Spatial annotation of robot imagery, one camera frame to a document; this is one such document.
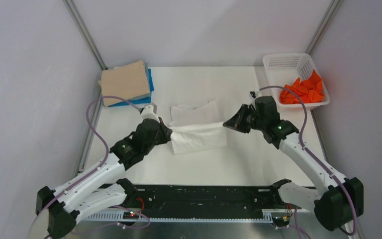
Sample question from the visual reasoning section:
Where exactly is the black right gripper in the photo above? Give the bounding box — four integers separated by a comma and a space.
224, 104, 266, 133

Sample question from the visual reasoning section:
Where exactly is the white t shirt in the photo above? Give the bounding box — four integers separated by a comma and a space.
168, 99, 227, 154

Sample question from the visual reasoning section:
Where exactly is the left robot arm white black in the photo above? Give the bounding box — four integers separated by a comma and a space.
36, 118, 172, 239

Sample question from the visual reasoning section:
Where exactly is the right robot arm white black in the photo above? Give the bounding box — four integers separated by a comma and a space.
223, 96, 364, 231

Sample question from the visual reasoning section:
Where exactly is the blue folded t shirt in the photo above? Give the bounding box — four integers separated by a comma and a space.
109, 67, 155, 107

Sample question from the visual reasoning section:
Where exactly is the beige folded t shirt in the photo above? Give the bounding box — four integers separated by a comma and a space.
98, 59, 151, 107

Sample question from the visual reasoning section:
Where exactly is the white plastic basket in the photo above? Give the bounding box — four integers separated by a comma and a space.
263, 53, 331, 110

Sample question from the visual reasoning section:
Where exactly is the orange t shirt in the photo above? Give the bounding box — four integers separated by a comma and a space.
279, 70, 325, 105

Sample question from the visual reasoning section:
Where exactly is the left circuit board with leds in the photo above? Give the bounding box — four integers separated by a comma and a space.
122, 211, 140, 220

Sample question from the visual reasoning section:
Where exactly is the circuit board with leds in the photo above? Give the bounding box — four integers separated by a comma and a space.
272, 216, 290, 230
122, 211, 140, 220

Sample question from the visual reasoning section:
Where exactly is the right circuit board with leds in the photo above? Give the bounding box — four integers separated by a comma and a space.
272, 216, 290, 230

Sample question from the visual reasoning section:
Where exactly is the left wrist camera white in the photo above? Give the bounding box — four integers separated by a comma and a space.
140, 103, 160, 123

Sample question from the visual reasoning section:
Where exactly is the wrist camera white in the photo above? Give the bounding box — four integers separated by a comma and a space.
249, 91, 260, 101
140, 103, 160, 123

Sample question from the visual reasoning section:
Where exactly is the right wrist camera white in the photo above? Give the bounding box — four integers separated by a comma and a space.
249, 91, 260, 101

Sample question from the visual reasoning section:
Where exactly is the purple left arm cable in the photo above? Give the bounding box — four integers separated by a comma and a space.
29, 96, 151, 239

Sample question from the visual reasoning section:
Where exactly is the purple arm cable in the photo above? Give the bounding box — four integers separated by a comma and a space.
258, 86, 358, 237
29, 96, 151, 239

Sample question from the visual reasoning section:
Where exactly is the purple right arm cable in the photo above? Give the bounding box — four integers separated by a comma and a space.
258, 86, 358, 237

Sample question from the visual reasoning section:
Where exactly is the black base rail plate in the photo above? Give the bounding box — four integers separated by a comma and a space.
121, 179, 290, 219

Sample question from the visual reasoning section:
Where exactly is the white toothed cable strip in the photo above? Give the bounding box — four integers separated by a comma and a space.
84, 210, 273, 223

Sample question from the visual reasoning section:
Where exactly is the aluminium frame rail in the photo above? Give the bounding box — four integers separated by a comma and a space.
63, 0, 107, 70

